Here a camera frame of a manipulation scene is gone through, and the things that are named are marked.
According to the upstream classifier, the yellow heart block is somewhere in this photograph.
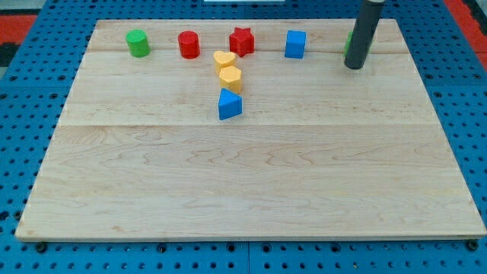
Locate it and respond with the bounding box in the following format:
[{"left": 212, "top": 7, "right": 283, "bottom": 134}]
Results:
[{"left": 213, "top": 50, "right": 237, "bottom": 75}]

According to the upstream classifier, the red star block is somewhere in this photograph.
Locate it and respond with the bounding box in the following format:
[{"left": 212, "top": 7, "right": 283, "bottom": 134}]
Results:
[{"left": 229, "top": 27, "right": 255, "bottom": 57}]

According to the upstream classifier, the green block behind arm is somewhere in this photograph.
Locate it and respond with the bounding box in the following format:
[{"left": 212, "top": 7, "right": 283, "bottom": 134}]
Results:
[{"left": 344, "top": 31, "right": 374, "bottom": 59}]

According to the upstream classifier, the blue triangle block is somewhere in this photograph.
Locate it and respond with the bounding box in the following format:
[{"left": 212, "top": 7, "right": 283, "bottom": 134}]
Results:
[{"left": 218, "top": 88, "right": 243, "bottom": 120}]

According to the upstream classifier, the red cylinder block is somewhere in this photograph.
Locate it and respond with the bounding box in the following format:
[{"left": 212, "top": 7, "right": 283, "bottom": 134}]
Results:
[{"left": 177, "top": 30, "right": 200, "bottom": 59}]

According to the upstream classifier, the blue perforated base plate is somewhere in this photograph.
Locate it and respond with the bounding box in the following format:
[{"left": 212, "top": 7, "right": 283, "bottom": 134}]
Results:
[{"left": 1, "top": 1, "right": 486, "bottom": 273}]

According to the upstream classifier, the light wooden board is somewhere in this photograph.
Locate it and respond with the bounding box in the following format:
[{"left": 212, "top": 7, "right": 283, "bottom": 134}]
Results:
[{"left": 15, "top": 19, "right": 486, "bottom": 242}]

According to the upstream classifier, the yellow hexagon block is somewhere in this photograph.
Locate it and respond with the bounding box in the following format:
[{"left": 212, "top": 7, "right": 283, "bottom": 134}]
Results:
[{"left": 219, "top": 66, "right": 242, "bottom": 94}]

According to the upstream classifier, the green cylinder block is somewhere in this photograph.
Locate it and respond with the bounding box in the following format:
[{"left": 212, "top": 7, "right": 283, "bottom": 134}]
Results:
[{"left": 126, "top": 29, "right": 151, "bottom": 58}]

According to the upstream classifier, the blue cube block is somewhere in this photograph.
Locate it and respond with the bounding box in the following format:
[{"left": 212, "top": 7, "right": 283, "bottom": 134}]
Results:
[{"left": 285, "top": 30, "right": 307, "bottom": 59}]

